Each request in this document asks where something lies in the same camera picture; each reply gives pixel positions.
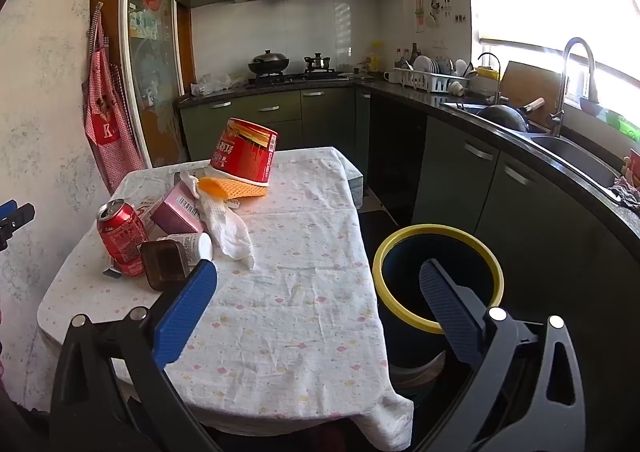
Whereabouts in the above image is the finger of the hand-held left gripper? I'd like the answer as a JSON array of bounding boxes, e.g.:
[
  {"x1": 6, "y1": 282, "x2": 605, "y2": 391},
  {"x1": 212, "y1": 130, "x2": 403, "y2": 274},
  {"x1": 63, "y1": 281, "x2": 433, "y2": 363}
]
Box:
[{"x1": 0, "y1": 199, "x2": 37, "y2": 253}]

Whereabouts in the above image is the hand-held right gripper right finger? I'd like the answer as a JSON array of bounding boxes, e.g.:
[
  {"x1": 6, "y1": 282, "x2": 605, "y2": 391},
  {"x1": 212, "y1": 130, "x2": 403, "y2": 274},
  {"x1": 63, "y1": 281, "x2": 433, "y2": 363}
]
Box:
[{"x1": 415, "y1": 258, "x2": 587, "y2": 452}]

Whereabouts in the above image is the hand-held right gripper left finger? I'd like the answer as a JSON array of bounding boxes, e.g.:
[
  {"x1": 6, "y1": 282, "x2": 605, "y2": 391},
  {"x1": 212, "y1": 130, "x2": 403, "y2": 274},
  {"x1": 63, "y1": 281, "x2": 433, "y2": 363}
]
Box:
[{"x1": 50, "y1": 259, "x2": 221, "y2": 452}]

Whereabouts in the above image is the dark brown plastic tray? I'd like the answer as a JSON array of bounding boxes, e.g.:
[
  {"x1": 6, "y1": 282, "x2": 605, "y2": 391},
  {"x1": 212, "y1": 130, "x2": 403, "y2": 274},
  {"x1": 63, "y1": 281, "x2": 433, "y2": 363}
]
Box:
[{"x1": 140, "y1": 239, "x2": 193, "y2": 293}]

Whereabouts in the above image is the blue bin with yellow rim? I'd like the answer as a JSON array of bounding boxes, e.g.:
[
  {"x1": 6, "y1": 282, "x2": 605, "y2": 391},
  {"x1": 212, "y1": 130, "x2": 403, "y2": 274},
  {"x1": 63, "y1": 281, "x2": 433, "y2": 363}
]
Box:
[{"x1": 372, "y1": 224, "x2": 505, "y2": 373}]

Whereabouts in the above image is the small white plastic bottle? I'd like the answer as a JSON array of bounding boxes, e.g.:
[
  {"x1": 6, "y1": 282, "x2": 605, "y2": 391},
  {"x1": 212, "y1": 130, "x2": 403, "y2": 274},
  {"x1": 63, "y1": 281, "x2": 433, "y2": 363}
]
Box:
[{"x1": 157, "y1": 232, "x2": 213, "y2": 265}]

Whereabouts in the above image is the white tissue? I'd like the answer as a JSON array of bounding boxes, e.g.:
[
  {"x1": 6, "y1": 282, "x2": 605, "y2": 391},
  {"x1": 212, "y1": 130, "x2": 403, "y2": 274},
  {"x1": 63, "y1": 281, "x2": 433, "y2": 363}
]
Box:
[{"x1": 177, "y1": 171, "x2": 256, "y2": 270}]

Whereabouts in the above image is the red soda can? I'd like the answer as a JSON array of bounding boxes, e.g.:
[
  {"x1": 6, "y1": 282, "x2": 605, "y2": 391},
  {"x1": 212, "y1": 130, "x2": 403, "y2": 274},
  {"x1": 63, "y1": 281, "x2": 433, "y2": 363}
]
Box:
[{"x1": 96, "y1": 198, "x2": 150, "y2": 279}]

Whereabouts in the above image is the pink cardboard box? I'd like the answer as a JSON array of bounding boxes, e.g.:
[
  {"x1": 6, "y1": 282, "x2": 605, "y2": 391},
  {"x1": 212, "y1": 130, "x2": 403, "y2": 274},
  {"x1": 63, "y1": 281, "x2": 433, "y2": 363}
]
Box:
[{"x1": 150, "y1": 180, "x2": 208, "y2": 235}]

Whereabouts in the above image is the white and red milk carton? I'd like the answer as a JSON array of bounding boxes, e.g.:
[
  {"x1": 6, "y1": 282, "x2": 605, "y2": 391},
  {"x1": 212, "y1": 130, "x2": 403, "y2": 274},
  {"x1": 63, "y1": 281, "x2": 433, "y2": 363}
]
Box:
[{"x1": 134, "y1": 192, "x2": 173, "y2": 227}]

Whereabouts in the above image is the orange sponge cloth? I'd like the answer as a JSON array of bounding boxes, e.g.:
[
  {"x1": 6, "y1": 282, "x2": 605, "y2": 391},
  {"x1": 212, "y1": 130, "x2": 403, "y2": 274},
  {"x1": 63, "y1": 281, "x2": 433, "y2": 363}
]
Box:
[{"x1": 197, "y1": 176, "x2": 268, "y2": 199}]

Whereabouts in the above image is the red instant noodle cup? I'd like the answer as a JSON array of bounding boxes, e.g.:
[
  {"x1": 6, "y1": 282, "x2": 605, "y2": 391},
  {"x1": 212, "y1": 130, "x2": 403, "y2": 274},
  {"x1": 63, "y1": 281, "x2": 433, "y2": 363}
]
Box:
[{"x1": 209, "y1": 118, "x2": 279, "y2": 187}]

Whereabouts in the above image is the red checkered apron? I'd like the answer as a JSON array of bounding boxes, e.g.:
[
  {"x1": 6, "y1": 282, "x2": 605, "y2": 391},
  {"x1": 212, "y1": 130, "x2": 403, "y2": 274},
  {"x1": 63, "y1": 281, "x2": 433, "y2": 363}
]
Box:
[{"x1": 82, "y1": 4, "x2": 146, "y2": 195}]

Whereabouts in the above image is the green base cabinet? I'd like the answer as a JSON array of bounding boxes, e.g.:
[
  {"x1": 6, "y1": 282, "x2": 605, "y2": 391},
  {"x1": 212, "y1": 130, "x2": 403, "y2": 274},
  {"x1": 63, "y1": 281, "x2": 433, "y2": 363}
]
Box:
[{"x1": 177, "y1": 84, "x2": 640, "y2": 452}]

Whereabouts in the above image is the frosted glass sliding door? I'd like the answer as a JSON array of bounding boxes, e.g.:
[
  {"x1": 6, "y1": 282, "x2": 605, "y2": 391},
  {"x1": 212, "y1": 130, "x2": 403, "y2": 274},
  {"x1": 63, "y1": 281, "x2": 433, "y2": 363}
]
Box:
[{"x1": 120, "y1": 0, "x2": 193, "y2": 167}]

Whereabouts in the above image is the steel kitchen sink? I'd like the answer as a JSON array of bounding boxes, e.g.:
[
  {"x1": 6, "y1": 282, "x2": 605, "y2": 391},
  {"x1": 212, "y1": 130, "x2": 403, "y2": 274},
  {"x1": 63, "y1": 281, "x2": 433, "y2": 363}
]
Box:
[{"x1": 442, "y1": 102, "x2": 621, "y2": 187}]

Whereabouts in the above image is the white dish rack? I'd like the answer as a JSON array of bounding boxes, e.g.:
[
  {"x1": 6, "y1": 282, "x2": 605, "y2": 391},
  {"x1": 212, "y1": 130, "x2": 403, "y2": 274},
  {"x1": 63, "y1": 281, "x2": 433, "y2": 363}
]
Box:
[{"x1": 392, "y1": 54, "x2": 473, "y2": 93}]

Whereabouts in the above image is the clear plastic bag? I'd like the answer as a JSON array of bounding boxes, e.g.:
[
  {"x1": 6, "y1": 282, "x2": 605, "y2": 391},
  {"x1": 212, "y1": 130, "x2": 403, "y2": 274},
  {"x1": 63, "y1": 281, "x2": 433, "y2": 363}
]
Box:
[{"x1": 190, "y1": 73, "x2": 233, "y2": 95}]

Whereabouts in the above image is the wooden cutting board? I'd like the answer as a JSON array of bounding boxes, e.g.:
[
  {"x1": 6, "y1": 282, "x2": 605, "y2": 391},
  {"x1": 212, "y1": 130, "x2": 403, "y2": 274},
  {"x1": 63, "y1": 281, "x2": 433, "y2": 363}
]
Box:
[{"x1": 500, "y1": 60, "x2": 563, "y2": 117}]

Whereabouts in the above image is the green plastic item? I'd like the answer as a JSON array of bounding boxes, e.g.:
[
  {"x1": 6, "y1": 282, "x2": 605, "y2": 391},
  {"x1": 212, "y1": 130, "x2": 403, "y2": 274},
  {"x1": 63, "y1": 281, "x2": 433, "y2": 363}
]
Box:
[{"x1": 605, "y1": 109, "x2": 640, "y2": 140}]

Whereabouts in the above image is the steel kitchen faucet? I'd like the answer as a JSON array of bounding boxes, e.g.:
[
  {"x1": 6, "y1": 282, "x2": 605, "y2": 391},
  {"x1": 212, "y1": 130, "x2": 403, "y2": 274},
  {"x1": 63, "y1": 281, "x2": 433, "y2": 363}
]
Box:
[{"x1": 550, "y1": 38, "x2": 600, "y2": 137}]

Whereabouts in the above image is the black gas stove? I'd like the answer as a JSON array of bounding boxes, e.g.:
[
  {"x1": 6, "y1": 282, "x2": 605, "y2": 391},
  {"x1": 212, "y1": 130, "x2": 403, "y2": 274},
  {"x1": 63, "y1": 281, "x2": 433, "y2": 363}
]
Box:
[{"x1": 248, "y1": 70, "x2": 351, "y2": 85}]

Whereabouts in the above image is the black wok with lid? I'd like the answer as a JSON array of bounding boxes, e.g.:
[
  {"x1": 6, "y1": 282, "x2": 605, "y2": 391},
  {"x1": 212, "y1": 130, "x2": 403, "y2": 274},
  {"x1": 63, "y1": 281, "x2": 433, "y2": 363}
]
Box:
[{"x1": 248, "y1": 50, "x2": 291, "y2": 75}]

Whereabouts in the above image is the black wok with wooden handle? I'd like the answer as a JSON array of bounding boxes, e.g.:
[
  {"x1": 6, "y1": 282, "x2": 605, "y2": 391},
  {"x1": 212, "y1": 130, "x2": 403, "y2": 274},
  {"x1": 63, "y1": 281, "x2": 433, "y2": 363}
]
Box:
[{"x1": 475, "y1": 99, "x2": 546, "y2": 133}]

